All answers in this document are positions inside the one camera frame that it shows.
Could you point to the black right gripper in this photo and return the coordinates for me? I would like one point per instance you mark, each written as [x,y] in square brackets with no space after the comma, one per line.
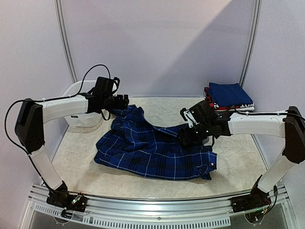
[187,136]

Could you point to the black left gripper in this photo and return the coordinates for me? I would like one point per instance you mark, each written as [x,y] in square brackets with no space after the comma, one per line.
[125,101]

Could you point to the blue plaid shirt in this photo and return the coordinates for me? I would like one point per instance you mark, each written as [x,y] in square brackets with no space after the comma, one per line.
[134,145]

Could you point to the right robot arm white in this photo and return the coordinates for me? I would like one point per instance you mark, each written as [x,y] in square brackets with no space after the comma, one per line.
[279,135]

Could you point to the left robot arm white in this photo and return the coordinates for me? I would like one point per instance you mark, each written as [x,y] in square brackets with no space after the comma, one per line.
[82,105]

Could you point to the white plastic laundry basket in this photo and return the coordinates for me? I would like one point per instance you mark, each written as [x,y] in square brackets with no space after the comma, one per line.
[82,120]

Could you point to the red black folded garment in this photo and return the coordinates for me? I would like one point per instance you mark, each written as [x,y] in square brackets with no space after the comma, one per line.
[214,104]

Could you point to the white folded garment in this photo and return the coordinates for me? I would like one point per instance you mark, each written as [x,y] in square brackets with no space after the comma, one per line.
[246,107]

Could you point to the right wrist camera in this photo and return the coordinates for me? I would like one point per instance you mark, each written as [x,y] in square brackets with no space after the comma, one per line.
[188,117]

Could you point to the left wall aluminium profile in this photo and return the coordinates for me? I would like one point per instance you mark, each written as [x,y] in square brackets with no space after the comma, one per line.
[64,40]

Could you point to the wall aluminium profile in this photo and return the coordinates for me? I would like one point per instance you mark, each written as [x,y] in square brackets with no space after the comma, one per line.
[251,41]
[64,40]

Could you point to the aluminium front rail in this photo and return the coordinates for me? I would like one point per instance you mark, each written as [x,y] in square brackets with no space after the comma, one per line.
[213,212]

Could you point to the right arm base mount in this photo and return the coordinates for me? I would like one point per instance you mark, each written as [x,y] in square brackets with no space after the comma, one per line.
[255,205]

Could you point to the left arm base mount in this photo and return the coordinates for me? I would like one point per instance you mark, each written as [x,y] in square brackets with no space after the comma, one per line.
[67,202]

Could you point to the right wall aluminium profile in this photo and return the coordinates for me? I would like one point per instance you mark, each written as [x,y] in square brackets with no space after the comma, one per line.
[251,41]

